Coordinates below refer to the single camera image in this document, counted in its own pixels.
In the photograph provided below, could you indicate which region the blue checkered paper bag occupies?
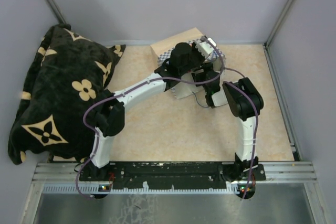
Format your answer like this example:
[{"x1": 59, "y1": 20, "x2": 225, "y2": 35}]
[{"x1": 151, "y1": 28, "x2": 228, "y2": 108}]

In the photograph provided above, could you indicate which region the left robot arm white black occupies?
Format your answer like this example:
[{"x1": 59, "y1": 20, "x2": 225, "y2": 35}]
[{"x1": 88, "y1": 37, "x2": 216, "y2": 180}]

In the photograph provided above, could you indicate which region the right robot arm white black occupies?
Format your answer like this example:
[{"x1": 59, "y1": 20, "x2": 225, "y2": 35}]
[{"x1": 203, "y1": 77, "x2": 264, "y2": 182}]

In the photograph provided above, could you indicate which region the black floral plush blanket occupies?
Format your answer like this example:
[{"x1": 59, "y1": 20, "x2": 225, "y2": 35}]
[{"x1": 8, "y1": 24, "x2": 126, "y2": 165}]

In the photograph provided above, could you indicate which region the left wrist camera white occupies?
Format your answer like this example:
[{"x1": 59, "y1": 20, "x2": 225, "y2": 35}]
[{"x1": 195, "y1": 36, "x2": 217, "y2": 58}]

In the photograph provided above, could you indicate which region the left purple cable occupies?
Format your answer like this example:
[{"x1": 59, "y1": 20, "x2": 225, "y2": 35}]
[{"x1": 75, "y1": 41, "x2": 226, "y2": 200}]

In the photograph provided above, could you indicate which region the purple cable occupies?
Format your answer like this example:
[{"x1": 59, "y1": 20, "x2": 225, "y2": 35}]
[
  {"x1": 75, "y1": 41, "x2": 226, "y2": 200},
  {"x1": 223, "y1": 68, "x2": 260, "y2": 200}
]

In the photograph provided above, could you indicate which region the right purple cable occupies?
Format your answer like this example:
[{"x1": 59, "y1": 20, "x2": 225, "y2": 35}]
[{"x1": 223, "y1": 68, "x2": 260, "y2": 200}]

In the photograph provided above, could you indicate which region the right aluminium frame post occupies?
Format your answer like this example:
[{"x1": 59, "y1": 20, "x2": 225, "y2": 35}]
[{"x1": 264, "y1": 0, "x2": 296, "y2": 49}]

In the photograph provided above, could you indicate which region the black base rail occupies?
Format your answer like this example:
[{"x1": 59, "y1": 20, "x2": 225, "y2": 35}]
[{"x1": 78, "y1": 162, "x2": 266, "y2": 191}]

